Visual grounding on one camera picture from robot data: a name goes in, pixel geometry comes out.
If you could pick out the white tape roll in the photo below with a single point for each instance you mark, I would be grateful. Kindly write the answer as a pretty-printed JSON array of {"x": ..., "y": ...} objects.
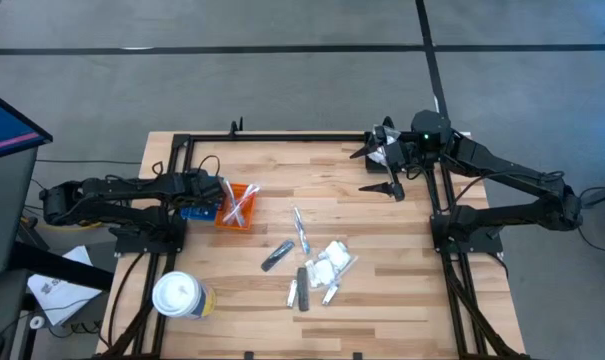
[{"x": 36, "y": 322}]

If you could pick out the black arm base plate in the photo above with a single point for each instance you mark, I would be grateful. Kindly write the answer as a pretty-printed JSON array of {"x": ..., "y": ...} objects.
[
  {"x": 474, "y": 247},
  {"x": 132, "y": 245}
]

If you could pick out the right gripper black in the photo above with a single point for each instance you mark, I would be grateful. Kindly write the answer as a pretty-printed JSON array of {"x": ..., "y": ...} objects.
[{"x": 394, "y": 150}]

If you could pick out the white paper sheet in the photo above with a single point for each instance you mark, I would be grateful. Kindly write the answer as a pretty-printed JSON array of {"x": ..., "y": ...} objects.
[{"x": 57, "y": 295}]

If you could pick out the white-lidded wipes canister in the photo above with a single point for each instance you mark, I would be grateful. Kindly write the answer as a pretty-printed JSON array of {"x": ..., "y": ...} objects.
[{"x": 177, "y": 295}]

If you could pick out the black comb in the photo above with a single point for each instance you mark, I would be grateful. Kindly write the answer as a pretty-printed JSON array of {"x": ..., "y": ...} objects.
[
  {"x": 302, "y": 290},
  {"x": 277, "y": 255}
]

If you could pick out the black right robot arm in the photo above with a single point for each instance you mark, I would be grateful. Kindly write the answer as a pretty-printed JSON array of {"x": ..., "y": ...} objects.
[{"x": 502, "y": 165}]

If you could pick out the orange plastic basket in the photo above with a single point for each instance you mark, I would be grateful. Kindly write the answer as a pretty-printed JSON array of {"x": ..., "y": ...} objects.
[{"x": 249, "y": 220}]

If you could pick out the black frame hook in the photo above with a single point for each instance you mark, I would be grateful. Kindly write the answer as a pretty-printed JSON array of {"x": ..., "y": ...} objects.
[
  {"x": 387, "y": 121},
  {"x": 238, "y": 126}
]

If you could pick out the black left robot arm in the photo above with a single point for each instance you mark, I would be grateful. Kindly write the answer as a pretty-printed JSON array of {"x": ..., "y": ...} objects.
[{"x": 132, "y": 185}]

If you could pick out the black stand bar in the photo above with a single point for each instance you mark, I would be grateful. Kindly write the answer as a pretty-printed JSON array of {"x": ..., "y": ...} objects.
[{"x": 57, "y": 267}]

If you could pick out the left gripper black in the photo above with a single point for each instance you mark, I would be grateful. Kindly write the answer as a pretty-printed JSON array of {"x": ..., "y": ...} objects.
[{"x": 204, "y": 190}]

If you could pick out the blue monitor screen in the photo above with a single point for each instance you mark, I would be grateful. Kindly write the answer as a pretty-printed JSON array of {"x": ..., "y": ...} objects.
[{"x": 7, "y": 125}]

